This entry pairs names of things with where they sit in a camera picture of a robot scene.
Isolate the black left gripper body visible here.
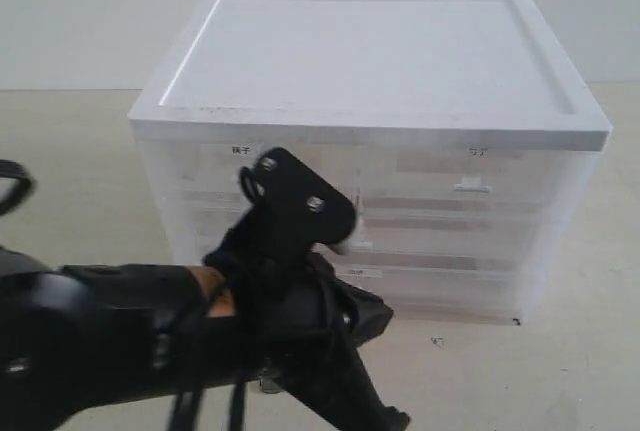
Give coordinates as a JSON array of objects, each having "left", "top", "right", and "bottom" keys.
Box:
[{"left": 205, "top": 147, "right": 410, "bottom": 430}]

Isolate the top left small drawer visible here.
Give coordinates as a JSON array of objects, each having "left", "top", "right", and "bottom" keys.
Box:
[{"left": 168, "top": 142, "right": 358, "bottom": 203}]

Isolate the top right small drawer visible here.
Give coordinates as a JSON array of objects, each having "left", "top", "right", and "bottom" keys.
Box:
[{"left": 359, "top": 145, "right": 571, "bottom": 207}]

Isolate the wide drawer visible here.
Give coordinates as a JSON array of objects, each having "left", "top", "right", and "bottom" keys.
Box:
[
  {"left": 159, "top": 189, "right": 555, "bottom": 261},
  {"left": 313, "top": 243, "right": 548, "bottom": 322}
]

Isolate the white translucent drawer cabinet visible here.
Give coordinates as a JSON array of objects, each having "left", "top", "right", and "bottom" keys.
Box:
[{"left": 127, "top": 0, "right": 614, "bottom": 325}]

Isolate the small drawer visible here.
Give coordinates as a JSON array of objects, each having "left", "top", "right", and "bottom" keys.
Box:
[
  {"left": 359, "top": 145, "right": 571, "bottom": 207},
  {"left": 168, "top": 142, "right": 358, "bottom": 203}
]

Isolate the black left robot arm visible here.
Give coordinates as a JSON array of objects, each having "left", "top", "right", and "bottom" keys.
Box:
[{"left": 1, "top": 148, "right": 411, "bottom": 430}]

